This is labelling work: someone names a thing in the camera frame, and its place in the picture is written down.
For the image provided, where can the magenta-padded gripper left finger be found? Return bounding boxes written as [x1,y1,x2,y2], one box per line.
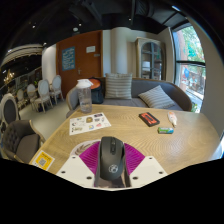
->
[55,141,102,188]

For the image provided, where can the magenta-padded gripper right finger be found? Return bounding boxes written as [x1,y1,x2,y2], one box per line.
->
[123,142,168,189]

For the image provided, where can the black computer mouse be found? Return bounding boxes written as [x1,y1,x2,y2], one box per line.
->
[96,135,128,183]

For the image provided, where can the yellow square code card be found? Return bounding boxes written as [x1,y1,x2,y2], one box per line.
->
[32,149,56,172]

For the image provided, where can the small green pack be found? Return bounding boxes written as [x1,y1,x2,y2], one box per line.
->
[157,126,175,135]

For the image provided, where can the white sticker sheet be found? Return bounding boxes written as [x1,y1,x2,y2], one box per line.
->
[68,112,112,136]

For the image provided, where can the black and orange flat box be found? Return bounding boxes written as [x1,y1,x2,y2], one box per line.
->
[138,111,161,128]

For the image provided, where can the white plastic packet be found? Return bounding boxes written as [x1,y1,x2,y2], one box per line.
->
[167,110,178,128]

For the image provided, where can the dark tufted armchair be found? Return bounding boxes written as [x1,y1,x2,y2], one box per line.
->
[0,119,46,164]

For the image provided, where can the clear plastic water bottle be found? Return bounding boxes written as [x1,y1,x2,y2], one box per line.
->
[75,78,94,114]

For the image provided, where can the striped grey cushion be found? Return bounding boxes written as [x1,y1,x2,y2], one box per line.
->
[137,84,176,110]

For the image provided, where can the black and orange backpack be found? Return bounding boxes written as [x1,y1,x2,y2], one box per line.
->
[88,77,105,105]

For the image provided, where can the grey curved sofa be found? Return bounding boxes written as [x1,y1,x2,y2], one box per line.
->
[65,77,193,116]

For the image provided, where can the group of white chairs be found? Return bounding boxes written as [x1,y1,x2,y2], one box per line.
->
[14,74,65,113]

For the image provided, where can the grey oval-back chair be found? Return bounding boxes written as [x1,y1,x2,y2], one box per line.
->
[0,93,22,134]

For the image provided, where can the striped square cushion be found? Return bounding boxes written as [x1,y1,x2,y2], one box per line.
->
[104,72,134,100]

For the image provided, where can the brown wooden door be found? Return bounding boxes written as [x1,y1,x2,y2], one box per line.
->
[55,30,104,99]

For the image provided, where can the blue poster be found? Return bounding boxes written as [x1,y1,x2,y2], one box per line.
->
[61,46,76,72]

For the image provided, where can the glass-door wooden cabinet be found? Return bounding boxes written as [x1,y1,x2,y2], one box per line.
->
[134,36,167,82]

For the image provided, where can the black-framed window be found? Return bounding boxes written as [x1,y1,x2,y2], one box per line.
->
[171,23,207,113]

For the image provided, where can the small white wall sign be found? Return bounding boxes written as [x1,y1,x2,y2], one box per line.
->
[85,45,97,54]

